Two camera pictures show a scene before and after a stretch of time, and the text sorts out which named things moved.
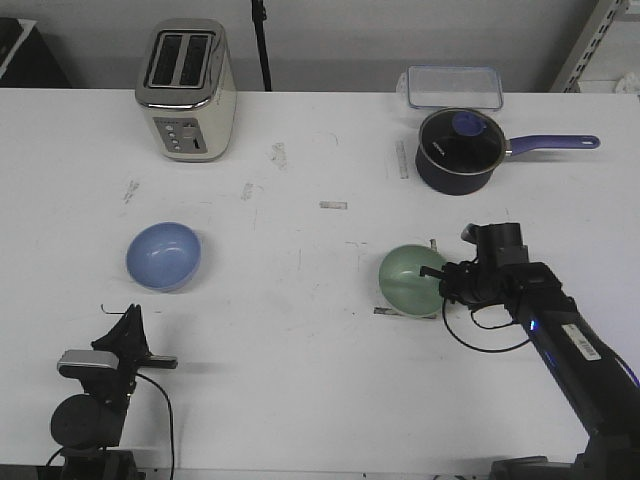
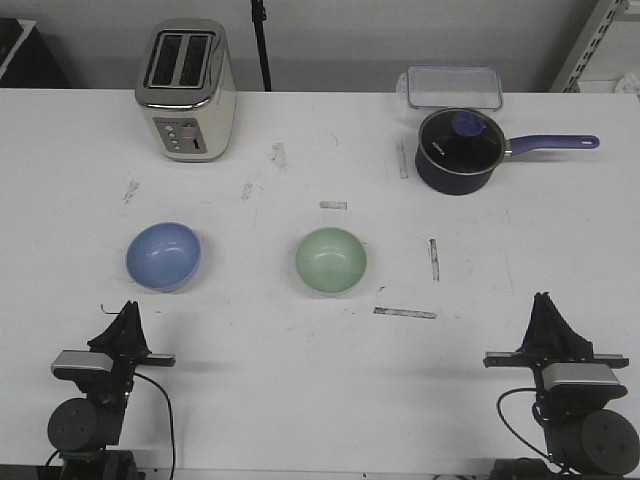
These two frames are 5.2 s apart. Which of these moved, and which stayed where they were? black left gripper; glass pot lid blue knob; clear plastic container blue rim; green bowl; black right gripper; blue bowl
Moved: black right gripper; green bowl
Stayed: clear plastic container blue rim; black left gripper; glass pot lid blue knob; blue bowl
